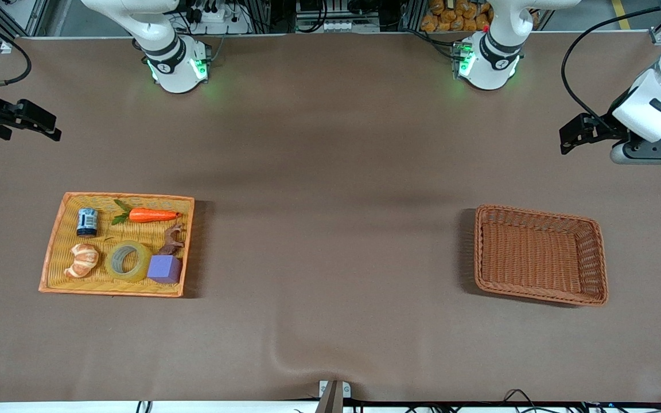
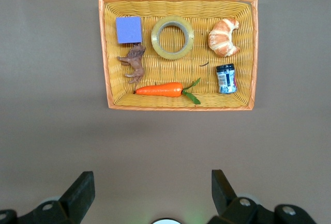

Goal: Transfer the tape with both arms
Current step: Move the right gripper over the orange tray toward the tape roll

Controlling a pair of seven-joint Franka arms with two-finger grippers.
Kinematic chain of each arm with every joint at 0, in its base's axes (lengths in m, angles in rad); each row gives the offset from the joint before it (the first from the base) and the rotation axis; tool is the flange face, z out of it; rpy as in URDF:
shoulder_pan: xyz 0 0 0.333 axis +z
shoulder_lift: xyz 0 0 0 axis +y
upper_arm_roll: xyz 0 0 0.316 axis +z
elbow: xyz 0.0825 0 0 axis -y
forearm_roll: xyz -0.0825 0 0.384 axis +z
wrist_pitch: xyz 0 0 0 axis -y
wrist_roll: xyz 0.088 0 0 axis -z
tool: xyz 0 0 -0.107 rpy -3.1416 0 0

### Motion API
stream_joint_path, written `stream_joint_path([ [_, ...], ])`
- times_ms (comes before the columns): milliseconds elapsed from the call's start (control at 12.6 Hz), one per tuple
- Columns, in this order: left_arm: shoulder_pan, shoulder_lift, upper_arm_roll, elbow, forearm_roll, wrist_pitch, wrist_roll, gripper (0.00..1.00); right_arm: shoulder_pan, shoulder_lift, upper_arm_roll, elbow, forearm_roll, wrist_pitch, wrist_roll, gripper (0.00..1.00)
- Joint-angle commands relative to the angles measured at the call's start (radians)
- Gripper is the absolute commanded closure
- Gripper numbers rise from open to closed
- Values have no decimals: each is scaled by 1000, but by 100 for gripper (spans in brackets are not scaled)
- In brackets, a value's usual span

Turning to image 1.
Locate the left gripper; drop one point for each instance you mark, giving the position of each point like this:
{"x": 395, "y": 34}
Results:
{"x": 615, "y": 119}

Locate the clear yellowish tape roll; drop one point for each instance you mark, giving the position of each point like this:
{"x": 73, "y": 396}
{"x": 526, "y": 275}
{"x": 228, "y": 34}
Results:
{"x": 141, "y": 269}

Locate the yellow wicker tray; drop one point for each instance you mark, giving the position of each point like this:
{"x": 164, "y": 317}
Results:
{"x": 58, "y": 229}

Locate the small blue can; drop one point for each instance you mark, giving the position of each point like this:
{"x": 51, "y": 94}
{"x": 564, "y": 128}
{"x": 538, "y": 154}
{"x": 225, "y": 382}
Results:
{"x": 86, "y": 222}

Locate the brown wicker basket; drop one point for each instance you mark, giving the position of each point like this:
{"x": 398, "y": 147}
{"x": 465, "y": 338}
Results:
{"x": 537, "y": 258}

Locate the toy croissant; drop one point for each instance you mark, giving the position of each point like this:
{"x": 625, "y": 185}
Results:
{"x": 82, "y": 261}

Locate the orange toy carrot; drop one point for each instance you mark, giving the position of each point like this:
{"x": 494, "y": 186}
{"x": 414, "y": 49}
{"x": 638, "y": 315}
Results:
{"x": 152, "y": 215}

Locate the pile of orange items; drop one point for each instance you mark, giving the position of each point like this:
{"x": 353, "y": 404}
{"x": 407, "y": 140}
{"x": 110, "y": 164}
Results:
{"x": 457, "y": 14}

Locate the brown toy horse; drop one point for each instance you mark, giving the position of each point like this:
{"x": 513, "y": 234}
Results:
{"x": 171, "y": 244}

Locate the purple cube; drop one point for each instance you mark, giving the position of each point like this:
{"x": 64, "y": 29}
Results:
{"x": 164, "y": 269}

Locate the white power strip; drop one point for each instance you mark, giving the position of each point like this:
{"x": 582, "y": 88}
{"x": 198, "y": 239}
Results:
{"x": 216, "y": 17}

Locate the brown table cover sheet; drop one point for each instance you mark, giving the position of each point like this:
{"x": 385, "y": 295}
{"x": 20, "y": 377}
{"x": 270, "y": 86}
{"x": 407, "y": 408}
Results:
{"x": 330, "y": 172}

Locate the white terminal block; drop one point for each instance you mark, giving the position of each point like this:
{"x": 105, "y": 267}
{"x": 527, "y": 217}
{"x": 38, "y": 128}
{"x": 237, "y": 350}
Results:
{"x": 336, "y": 26}

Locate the small white corner bracket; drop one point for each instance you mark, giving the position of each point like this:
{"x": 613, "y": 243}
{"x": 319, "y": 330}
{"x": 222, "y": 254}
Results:
{"x": 6, "y": 48}

